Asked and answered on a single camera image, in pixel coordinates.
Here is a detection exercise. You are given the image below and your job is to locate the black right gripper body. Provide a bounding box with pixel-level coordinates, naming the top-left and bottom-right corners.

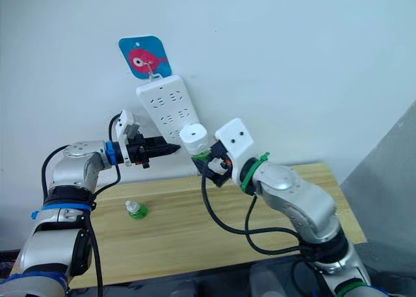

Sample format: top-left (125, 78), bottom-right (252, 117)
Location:
top-left (200, 141), bottom-right (235, 189)

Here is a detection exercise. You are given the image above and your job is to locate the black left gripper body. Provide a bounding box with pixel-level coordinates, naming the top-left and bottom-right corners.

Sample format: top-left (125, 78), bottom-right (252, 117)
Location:
top-left (125, 133), bottom-right (153, 170)

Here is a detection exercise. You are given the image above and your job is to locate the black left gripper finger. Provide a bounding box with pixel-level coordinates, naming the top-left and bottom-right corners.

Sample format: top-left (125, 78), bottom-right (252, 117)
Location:
top-left (145, 136), bottom-right (170, 148)
top-left (146, 143), bottom-right (181, 158)

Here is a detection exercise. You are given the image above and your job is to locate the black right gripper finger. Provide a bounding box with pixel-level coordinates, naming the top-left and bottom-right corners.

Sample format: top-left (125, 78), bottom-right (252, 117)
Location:
top-left (190, 155), bottom-right (212, 177)

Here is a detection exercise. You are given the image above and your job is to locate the white mosquito repellent heater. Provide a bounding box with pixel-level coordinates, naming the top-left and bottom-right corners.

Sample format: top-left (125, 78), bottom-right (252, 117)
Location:
top-left (179, 122), bottom-right (209, 155)

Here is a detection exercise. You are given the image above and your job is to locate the green liquid bottle white cap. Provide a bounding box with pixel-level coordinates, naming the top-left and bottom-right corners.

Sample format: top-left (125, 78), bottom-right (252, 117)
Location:
top-left (125, 200), bottom-right (150, 221)

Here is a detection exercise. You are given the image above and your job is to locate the white power strip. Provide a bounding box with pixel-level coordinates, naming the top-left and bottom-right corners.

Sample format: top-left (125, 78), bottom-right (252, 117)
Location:
top-left (135, 75), bottom-right (204, 149)

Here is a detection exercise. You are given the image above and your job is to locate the grey partition panel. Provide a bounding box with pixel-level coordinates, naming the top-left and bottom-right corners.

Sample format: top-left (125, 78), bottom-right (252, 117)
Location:
top-left (337, 98), bottom-right (416, 297)

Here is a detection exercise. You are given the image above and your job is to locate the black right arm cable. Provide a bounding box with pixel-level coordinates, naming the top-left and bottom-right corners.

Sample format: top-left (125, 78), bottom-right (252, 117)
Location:
top-left (200, 174), bottom-right (315, 256)

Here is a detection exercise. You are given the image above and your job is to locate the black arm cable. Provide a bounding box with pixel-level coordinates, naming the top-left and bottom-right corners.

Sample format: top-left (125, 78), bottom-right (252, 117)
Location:
top-left (41, 112), bottom-right (122, 297)
top-left (200, 174), bottom-right (315, 256)

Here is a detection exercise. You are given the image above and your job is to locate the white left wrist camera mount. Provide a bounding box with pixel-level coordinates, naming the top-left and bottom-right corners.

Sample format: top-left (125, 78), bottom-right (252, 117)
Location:
top-left (114, 109), bottom-right (142, 166)

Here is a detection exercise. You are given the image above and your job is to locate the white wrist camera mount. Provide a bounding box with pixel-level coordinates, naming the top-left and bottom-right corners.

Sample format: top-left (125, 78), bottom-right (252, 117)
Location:
top-left (214, 117), bottom-right (255, 185)
top-left (114, 109), bottom-right (142, 166)

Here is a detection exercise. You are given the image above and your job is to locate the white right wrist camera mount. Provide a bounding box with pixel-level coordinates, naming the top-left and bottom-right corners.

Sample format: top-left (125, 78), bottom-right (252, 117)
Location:
top-left (214, 117), bottom-right (255, 185)

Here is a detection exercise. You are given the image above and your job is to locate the green cable tie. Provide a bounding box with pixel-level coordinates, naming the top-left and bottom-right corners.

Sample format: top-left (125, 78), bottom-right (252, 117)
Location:
top-left (239, 151), bottom-right (272, 194)

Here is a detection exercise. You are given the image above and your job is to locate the blue fish wall hook plate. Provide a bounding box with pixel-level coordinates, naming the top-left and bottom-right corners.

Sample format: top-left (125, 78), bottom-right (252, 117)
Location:
top-left (118, 34), bottom-right (173, 81)

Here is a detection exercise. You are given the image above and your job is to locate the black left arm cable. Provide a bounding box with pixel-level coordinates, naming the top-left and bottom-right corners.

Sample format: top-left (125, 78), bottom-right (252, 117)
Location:
top-left (41, 112), bottom-right (122, 297)

